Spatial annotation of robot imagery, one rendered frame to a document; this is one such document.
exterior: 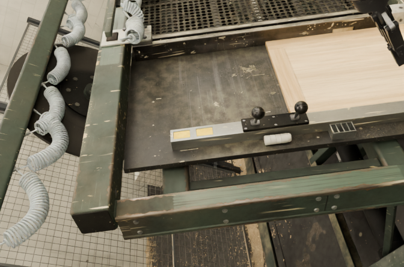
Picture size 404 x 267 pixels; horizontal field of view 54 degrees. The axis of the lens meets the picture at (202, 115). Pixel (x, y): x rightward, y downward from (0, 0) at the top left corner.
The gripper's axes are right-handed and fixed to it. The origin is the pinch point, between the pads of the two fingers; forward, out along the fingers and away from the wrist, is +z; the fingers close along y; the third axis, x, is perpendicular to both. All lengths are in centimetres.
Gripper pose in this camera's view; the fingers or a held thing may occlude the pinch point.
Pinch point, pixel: (398, 52)
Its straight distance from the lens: 104.2
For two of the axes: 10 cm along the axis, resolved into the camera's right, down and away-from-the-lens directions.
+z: 6.0, 5.6, 5.7
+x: 8.0, -4.9, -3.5
